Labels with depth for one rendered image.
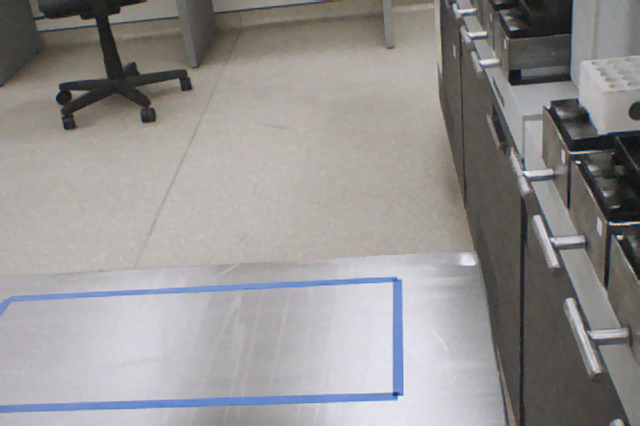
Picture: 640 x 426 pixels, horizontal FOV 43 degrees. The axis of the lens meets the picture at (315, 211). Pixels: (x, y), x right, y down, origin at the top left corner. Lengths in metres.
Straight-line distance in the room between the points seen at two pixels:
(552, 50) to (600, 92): 0.39
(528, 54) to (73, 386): 0.88
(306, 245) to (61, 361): 1.71
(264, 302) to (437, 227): 1.72
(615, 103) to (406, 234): 1.48
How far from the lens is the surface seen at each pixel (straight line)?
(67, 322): 0.70
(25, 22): 4.71
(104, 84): 3.63
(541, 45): 1.28
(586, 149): 0.91
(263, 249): 2.34
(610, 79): 0.94
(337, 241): 2.32
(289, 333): 0.62
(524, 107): 1.20
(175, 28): 4.65
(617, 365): 0.79
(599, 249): 0.80
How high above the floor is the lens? 1.19
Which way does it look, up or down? 29 degrees down
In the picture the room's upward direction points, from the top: 8 degrees counter-clockwise
